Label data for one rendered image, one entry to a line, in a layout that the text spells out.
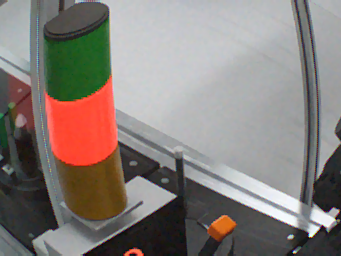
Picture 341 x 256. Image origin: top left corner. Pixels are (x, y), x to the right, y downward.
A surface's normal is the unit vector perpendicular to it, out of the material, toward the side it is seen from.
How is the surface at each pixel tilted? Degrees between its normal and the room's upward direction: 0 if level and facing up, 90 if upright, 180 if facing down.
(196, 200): 0
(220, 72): 0
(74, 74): 90
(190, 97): 0
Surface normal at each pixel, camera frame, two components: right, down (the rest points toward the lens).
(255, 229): -0.07, -0.80
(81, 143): 0.13, 0.59
